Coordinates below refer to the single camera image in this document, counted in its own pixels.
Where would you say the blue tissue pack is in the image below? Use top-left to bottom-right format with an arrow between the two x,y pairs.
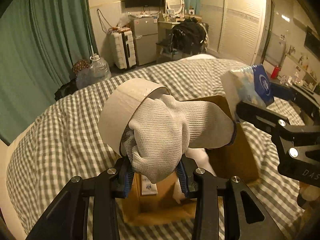
220,64 -> 274,121

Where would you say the white cream tube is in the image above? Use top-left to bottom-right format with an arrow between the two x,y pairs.
141,175 -> 158,196

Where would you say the white sliding wardrobe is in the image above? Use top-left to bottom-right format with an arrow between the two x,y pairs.
200,0 -> 267,65

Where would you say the white hard suitcase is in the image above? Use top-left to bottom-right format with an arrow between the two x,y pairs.
109,30 -> 136,69

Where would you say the white vanity mirror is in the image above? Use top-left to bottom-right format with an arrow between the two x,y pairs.
166,0 -> 183,15

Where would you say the brown cardboard box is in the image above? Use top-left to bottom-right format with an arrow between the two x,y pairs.
121,94 -> 259,226

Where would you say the silver mini fridge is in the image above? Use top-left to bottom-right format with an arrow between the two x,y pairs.
130,17 -> 158,66

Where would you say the clear water jug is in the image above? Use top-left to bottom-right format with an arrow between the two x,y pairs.
76,54 -> 112,89

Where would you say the black clothes pile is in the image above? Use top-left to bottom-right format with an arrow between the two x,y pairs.
170,17 -> 207,55

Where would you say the checkered bed quilt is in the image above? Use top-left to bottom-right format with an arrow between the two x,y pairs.
7,59 -> 303,239

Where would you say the green window curtain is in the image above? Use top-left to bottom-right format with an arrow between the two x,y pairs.
1,0 -> 95,144

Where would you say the brown patterned bag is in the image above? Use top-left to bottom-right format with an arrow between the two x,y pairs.
72,59 -> 90,75

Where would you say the white knitted sock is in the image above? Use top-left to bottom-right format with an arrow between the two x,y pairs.
121,95 -> 235,184

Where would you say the red fire extinguisher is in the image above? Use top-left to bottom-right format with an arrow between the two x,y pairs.
270,66 -> 281,80

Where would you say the dressing table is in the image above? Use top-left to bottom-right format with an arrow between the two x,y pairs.
156,18 -> 188,48

